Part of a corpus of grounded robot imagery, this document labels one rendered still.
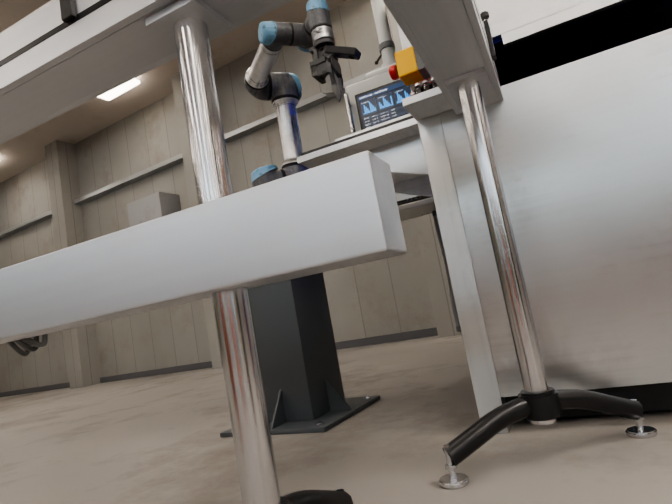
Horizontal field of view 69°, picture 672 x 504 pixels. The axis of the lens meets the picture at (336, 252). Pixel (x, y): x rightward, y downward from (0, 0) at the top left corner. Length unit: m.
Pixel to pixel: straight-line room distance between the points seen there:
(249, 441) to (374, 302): 4.44
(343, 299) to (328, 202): 4.67
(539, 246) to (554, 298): 0.13
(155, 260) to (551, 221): 0.95
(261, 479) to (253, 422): 0.07
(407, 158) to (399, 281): 3.51
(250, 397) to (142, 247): 0.26
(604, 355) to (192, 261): 0.99
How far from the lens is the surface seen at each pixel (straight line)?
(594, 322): 1.32
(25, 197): 9.75
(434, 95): 1.29
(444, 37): 1.01
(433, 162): 1.39
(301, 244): 0.59
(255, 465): 0.69
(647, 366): 1.34
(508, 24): 1.47
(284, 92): 2.16
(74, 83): 1.00
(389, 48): 2.79
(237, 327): 0.67
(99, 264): 0.81
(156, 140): 7.28
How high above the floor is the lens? 0.37
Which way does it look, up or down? 7 degrees up
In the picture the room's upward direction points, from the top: 10 degrees counter-clockwise
